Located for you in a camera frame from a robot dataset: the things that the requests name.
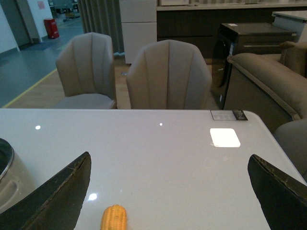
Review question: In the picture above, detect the label sticker on table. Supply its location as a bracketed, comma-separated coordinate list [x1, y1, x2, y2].
[210, 110, 248, 121]

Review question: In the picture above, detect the grey curtain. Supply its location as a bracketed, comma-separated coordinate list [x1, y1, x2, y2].
[77, 0, 124, 53]

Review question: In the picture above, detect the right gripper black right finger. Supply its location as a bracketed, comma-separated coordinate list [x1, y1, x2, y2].
[248, 154, 307, 230]

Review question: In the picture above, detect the right beige dining chair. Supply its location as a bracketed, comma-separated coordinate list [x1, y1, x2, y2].
[126, 40, 212, 110]

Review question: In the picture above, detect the black washing machine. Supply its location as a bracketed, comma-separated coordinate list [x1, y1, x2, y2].
[211, 23, 296, 109]

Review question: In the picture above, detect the red fire extinguisher box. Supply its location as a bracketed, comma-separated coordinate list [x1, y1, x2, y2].
[44, 18, 59, 39]

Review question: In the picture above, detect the yellow corn cob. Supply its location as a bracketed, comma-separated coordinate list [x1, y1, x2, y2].
[100, 205, 127, 230]

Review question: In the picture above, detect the beige dining chair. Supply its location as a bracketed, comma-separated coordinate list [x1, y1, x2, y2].
[55, 32, 117, 109]
[126, 40, 212, 110]

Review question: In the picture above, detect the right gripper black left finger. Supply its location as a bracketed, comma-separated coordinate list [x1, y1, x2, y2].
[0, 152, 91, 230]

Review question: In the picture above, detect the dark kitchen counter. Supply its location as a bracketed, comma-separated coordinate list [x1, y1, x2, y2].
[157, 0, 307, 63]

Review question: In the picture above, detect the left beige dining chair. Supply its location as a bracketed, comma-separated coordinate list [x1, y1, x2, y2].
[55, 32, 117, 109]

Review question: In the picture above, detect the steel pot with beige handles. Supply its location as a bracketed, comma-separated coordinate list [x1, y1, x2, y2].
[0, 139, 35, 213]

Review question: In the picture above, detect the white tall cabinet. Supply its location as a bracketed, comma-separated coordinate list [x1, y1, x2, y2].
[119, 0, 157, 64]

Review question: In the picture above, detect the brown fabric sofa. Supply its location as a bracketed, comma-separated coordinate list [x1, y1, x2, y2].
[224, 42, 307, 132]

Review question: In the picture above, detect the grey chair at table end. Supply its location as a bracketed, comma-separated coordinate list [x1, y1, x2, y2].
[273, 119, 307, 181]

